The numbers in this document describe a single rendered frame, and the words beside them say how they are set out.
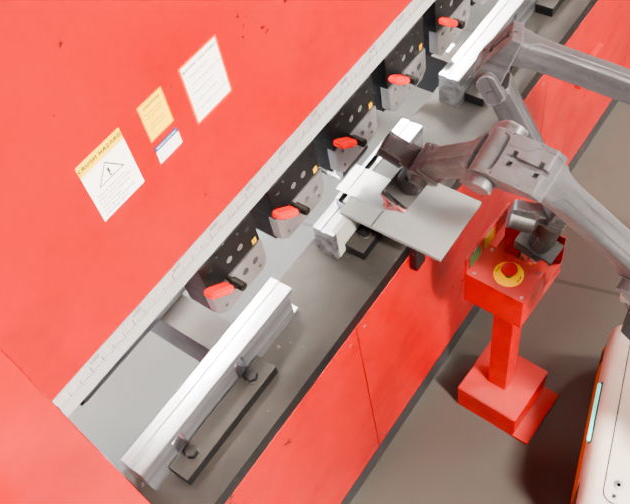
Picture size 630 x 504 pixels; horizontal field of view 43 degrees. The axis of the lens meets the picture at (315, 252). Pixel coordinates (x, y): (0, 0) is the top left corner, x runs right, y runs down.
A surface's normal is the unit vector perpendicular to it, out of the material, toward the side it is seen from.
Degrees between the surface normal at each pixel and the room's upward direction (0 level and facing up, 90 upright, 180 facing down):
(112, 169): 90
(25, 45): 90
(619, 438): 0
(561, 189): 63
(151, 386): 0
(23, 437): 90
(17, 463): 90
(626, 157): 0
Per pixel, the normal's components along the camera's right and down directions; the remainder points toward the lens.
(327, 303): -0.14, -0.57
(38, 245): 0.80, 0.41
